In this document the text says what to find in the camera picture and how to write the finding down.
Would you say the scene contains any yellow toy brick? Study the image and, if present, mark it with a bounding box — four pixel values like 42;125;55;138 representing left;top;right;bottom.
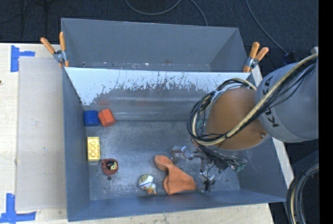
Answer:
87;136;101;163

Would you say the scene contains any orange block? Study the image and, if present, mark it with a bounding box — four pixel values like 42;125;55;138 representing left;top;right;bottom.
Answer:
98;108;117;128

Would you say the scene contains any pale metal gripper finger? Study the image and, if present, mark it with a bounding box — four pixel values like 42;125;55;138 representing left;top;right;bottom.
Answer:
199;166;216;185
170;145;195;165

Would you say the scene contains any grey metal bin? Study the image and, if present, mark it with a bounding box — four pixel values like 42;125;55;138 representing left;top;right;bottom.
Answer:
61;17;288;222

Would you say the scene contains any white and yellow toy duck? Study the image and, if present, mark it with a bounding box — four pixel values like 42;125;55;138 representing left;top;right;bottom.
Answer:
137;174;158;195

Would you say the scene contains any blue block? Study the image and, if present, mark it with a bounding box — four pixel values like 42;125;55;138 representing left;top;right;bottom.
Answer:
83;110;100;127

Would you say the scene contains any pale flat board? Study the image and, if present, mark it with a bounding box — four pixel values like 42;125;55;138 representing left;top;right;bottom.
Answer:
15;56;67;212

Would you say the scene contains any orange cloth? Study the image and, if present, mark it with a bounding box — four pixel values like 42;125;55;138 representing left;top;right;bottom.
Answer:
153;154;197;196

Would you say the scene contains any red-brown toy cup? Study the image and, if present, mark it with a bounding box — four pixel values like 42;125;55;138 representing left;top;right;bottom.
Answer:
100;158;119;176

